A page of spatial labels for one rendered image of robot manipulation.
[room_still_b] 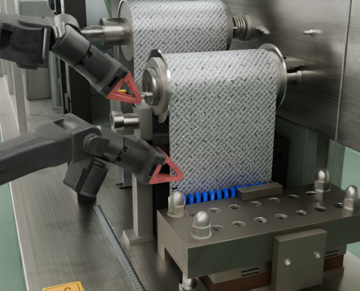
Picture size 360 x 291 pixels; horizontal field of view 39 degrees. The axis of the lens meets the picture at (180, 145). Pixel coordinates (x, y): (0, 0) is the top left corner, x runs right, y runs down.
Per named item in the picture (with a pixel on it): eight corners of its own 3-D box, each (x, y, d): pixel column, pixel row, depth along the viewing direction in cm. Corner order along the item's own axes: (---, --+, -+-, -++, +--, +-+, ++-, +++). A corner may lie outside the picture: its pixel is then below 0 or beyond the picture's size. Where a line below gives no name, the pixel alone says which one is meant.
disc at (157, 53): (145, 111, 110) (145, 43, 105) (147, 111, 111) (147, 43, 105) (168, 132, 97) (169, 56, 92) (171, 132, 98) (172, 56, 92)
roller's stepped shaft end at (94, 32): (75, 39, 119) (74, 25, 118) (100, 38, 121) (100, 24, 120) (77, 41, 116) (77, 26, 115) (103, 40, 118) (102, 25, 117)
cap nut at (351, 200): (337, 204, 100) (339, 183, 99) (352, 201, 102) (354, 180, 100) (349, 211, 97) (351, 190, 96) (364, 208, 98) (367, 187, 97)
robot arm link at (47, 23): (14, 68, 90) (18, 21, 85) (14, 45, 99) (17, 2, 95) (82, 74, 94) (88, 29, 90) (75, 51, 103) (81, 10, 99)
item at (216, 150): (169, 203, 104) (169, 116, 98) (269, 187, 112) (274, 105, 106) (170, 204, 103) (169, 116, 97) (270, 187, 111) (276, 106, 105)
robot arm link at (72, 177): (92, 133, 84) (60, 115, 89) (63, 195, 85) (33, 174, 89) (134, 148, 94) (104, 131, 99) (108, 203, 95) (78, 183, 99)
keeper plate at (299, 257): (270, 289, 93) (273, 236, 90) (315, 278, 97) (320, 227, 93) (277, 297, 91) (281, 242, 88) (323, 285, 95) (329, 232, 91)
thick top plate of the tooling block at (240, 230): (157, 237, 100) (156, 209, 98) (325, 205, 114) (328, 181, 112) (187, 279, 86) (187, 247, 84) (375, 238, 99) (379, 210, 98)
